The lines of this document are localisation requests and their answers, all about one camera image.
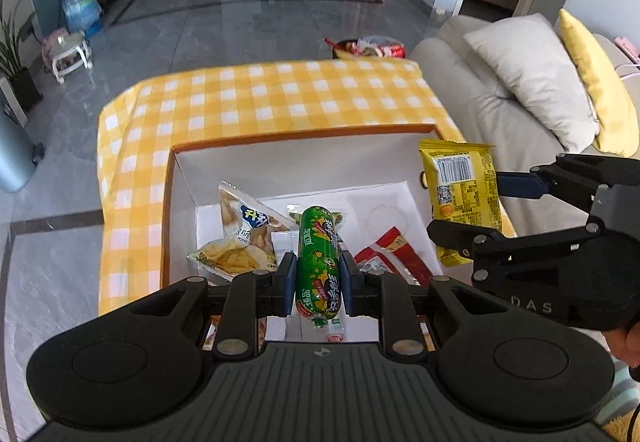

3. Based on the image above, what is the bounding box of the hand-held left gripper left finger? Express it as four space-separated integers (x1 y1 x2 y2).
120 252 298 356

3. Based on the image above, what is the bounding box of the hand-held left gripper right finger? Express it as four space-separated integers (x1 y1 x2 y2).
339 252 516 356

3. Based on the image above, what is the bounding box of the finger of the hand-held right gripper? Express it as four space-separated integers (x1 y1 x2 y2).
426 218 605 269
497 154 640 213

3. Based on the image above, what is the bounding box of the green sausage stick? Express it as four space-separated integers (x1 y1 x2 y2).
295 205 347 330

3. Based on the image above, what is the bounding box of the yellow snack packet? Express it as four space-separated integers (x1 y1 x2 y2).
417 138 503 269

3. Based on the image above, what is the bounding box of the red white snack packet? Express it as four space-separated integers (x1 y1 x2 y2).
367 226 442 288

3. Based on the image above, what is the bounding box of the orange cardboard box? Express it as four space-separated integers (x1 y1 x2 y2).
160 122 517 353

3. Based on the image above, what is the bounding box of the person's right hand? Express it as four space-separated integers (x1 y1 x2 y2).
606 319 640 375

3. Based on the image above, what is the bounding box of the white barcode snack packet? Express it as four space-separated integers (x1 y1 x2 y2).
270 229 301 269

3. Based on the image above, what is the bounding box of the white blue potato chips packet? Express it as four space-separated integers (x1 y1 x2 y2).
187 179 296 280

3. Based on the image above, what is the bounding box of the beige pillow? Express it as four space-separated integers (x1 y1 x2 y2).
462 13 601 154

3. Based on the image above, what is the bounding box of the yellow shaggy rug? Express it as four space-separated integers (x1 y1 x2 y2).
595 362 640 442

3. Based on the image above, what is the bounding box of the yellow pillow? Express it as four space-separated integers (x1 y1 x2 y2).
557 8 640 158

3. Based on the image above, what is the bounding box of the beige sofa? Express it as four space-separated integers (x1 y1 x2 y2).
407 14 640 243

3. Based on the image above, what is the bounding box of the yellow checked tablecloth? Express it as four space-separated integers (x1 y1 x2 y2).
96 59 518 318

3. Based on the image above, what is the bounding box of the black bin with wrappers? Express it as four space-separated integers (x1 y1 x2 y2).
325 36 408 61

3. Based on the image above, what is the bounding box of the grey metal trash can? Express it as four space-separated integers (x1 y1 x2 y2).
0 109 41 193

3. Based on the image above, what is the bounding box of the small white stool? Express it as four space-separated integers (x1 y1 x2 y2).
42 29 94 85

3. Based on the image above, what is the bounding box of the potted plant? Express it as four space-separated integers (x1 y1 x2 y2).
0 0 45 113

